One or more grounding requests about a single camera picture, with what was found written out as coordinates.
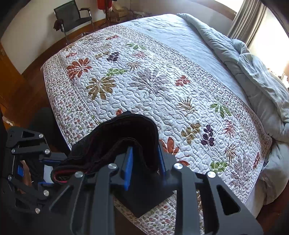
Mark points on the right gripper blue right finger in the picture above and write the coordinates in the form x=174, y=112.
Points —
x=162, y=158

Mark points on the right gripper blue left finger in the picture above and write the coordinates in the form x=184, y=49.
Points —
x=127, y=168

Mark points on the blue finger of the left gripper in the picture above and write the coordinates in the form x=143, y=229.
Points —
x=45, y=184
x=52, y=162

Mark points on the black pants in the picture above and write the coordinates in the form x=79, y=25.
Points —
x=108, y=140

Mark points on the person left hand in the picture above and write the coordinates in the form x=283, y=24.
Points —
x=27, y=176

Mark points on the floral quilted bedspread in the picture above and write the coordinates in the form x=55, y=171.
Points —
x=200, y=121

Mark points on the grey-blue duvet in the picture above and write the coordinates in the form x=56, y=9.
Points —
x=267, y=95

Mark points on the grey bed sheet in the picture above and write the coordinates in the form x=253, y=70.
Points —
x=175, y=32

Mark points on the black office chair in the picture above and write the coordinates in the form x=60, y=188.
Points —
x=68, y=17

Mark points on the cardboard box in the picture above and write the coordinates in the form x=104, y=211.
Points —
x=120, y=14

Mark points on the red hanging bag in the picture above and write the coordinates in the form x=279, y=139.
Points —
x=104, y=4

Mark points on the beige window curtain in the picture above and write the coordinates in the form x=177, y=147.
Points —
x=247, y=21

